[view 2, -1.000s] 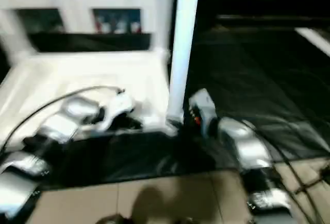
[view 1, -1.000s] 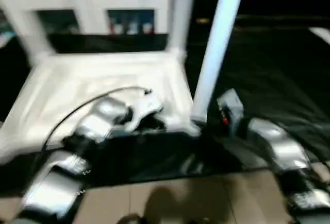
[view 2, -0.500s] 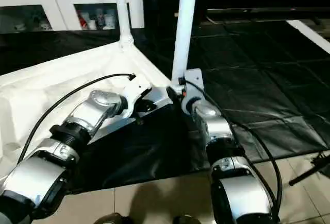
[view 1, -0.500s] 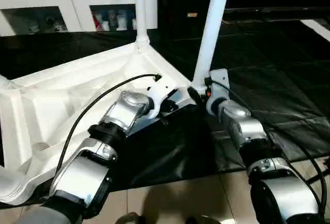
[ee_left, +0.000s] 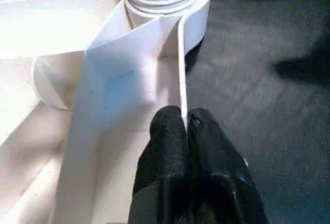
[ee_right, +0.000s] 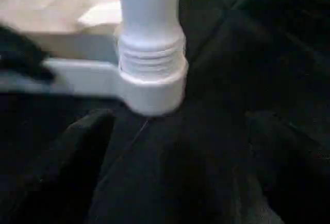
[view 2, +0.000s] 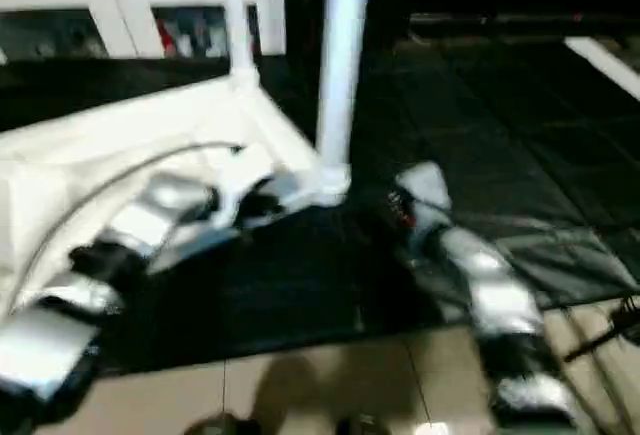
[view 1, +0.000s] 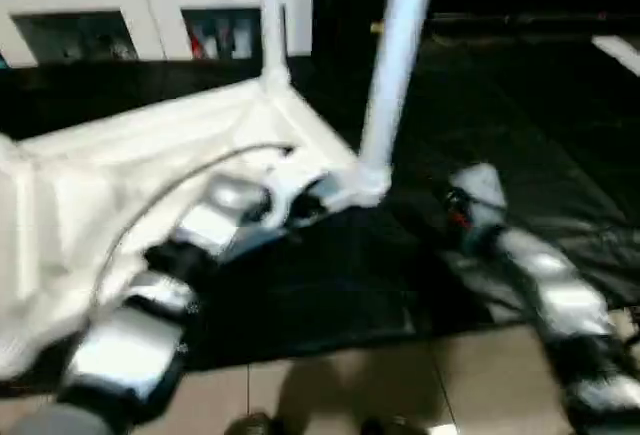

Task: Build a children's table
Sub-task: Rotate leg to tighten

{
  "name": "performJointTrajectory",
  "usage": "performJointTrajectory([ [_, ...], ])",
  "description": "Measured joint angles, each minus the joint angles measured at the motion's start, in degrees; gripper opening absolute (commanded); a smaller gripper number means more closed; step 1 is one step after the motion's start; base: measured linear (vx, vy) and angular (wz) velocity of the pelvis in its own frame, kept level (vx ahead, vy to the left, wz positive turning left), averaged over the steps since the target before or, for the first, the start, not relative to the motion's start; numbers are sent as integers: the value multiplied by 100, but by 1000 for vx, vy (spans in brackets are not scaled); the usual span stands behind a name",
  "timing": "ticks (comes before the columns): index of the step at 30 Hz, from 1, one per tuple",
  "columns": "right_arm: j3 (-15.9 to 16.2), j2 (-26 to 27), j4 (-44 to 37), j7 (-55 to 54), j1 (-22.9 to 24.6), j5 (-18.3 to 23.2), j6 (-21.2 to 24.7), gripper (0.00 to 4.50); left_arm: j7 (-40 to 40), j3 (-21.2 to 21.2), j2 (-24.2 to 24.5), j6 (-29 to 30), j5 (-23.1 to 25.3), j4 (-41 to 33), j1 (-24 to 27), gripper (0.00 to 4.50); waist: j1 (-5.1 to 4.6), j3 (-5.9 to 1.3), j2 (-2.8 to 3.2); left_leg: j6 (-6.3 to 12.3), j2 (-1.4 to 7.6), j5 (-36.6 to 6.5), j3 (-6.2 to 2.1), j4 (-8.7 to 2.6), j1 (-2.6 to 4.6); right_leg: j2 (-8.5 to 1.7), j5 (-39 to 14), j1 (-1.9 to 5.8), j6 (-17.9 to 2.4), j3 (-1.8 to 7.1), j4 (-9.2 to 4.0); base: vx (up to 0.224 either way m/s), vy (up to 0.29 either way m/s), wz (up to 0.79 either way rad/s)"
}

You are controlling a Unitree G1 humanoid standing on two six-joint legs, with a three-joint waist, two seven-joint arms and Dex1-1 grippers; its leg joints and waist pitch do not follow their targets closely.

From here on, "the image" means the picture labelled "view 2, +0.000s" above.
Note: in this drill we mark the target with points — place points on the white plastic table leg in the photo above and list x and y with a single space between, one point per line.
238 15
340 65

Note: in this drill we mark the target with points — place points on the white plastic table top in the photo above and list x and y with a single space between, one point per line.
100 145

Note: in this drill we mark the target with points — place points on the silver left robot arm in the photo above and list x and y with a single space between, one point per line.
130 245

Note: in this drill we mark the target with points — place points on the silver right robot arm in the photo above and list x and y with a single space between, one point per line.
490 295

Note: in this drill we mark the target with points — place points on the black work mat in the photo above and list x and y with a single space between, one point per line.
480 155

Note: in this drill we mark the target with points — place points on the red bottle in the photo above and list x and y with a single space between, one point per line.
166 40

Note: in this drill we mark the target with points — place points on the black stand foot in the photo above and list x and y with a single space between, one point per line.
605 330

